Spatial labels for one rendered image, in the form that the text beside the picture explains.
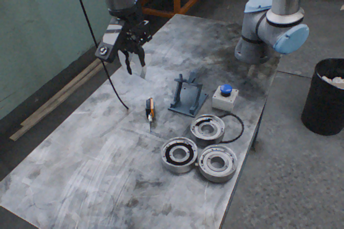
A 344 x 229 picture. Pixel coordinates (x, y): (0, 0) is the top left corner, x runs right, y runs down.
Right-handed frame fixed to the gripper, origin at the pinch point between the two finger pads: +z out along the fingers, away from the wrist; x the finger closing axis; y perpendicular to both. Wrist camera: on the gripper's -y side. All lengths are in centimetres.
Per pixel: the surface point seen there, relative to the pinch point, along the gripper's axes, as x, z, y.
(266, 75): -29, 21, 40
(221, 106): -21.6, 17.5, 14.3
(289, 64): -18, 107, 173
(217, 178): -32.4, 15.5, -12.6
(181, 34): 17, 19, 54
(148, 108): -2.2, 13.3, -0.3
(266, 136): -26, 103, 80
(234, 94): -24.1, 15.1, 18.7
